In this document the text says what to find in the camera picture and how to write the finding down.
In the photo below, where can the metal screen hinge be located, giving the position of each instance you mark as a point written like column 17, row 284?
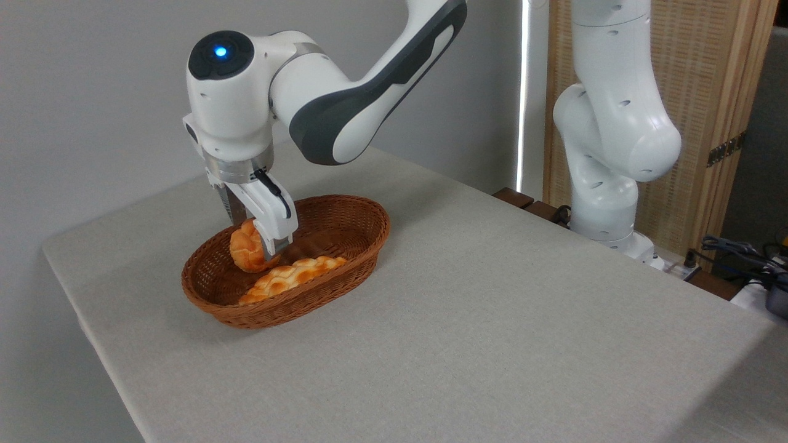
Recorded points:
column 726, row 149

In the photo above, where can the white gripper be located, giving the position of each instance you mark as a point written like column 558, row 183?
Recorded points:
column 271, row 209

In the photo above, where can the grey tablecloth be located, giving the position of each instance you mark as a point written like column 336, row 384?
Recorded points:
column 492, row 338

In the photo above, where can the wooden rattan folding screen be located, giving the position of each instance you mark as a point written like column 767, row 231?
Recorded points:
column 702, row 86

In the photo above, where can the round orange bread roll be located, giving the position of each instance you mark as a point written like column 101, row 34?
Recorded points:
column 246, row 252

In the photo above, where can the long braided bread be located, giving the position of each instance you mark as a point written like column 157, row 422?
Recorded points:
column 277, row 283

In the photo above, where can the brown wicker basket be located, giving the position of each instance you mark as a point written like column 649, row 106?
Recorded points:
column 271, row 315

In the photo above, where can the dark brown wooden block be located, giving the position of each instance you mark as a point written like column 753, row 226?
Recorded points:
column 545, row 211
column 512, row 197

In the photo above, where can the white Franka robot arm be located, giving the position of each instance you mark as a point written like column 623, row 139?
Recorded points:
column 609, row 123

